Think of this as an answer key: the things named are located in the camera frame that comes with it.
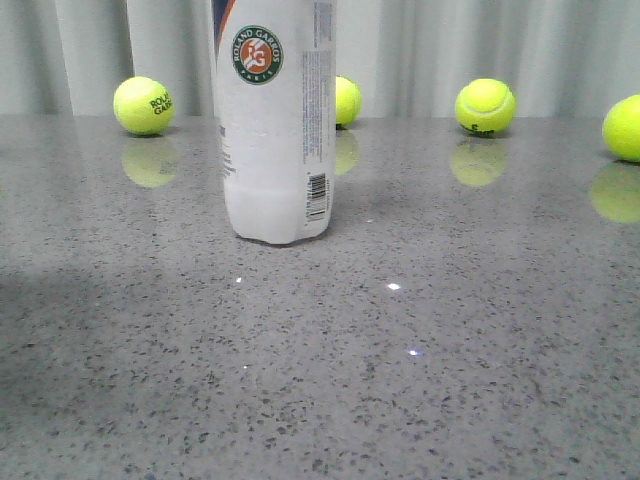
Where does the far right yellow tennis ball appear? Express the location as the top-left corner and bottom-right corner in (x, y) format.
(602, 94), (640, 162)

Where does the yellow tennis ball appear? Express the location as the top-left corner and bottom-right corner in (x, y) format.
(602, 94), (640, 162)
(335, 76), (362, 126)
(454, 78), (517, 136)
(113, 76), (174, 136)

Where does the grey pleated curtain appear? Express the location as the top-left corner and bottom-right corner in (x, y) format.
(1, 1), (639, 118)

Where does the left yellow tennis ball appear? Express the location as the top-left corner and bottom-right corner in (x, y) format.
(113, 76), (174, 136)

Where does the white plastic tennis ball can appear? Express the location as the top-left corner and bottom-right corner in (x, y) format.
(212, 1), (337, 245)

